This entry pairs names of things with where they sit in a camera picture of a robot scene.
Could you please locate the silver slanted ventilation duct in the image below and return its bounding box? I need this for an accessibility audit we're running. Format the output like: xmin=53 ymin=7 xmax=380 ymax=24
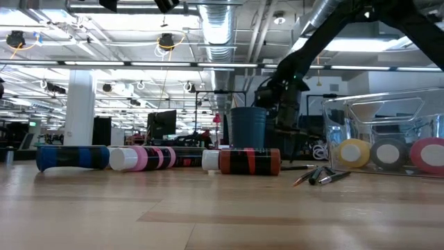
xmin=291 ymin=0 xmax=350 ymax=56

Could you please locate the large yellow paint bottle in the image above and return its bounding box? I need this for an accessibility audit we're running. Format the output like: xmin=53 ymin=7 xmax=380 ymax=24
xmin=334 ymin=138 xmax=371 ymax=169

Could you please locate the small black paint bottle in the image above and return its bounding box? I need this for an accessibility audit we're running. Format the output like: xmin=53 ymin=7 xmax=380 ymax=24
xmin=171 ymin=146 xmax=208 ymax=168

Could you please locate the black background cabinet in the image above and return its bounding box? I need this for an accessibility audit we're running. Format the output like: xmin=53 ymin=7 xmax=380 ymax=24
xmin=92 ymin=115 xmax=113 ymax=147

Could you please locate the black background monitor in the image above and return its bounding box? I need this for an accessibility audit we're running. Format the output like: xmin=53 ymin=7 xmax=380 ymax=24
xmin=146 ymin=109 xmax=178 ymax=140

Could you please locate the small dark blue paint bottle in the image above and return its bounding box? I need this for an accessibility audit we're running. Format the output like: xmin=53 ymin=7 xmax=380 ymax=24
xmin=36 ymin=144 xmax=111 ymax=173

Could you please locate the black cord reel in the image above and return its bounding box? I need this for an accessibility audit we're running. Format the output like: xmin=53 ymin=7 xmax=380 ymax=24
xmin=157 ymin=32 xmax=176 ymax=51
xmin=6 ymin=30 xmax=27 ymax=49

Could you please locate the small pink paint bottle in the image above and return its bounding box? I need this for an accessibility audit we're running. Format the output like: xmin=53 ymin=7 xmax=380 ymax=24
xmin=109 ymin=145 xmax=177 ymax=172

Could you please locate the long ceiling light strip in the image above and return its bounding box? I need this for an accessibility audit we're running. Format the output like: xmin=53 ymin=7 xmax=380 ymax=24
xmin=0 ymin=59 xmax=444 ymax=72

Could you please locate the white cable bundle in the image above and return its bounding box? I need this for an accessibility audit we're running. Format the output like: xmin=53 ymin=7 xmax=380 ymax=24
xmin=311 ymin=144 xmax=329 ymax=161

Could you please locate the clear plastic bin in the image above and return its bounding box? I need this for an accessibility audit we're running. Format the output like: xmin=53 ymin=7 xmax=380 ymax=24
xmin=321 ymin=87 xmax=444 ymax=178

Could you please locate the white pillar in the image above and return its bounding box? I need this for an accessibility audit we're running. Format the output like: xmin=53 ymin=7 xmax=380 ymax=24
xmin=64 ymin=69 xmax=97 ymax=137

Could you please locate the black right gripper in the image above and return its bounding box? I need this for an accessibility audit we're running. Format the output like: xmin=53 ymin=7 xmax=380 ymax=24
xmin=255 ymin=76 xmax=312 ymax=133

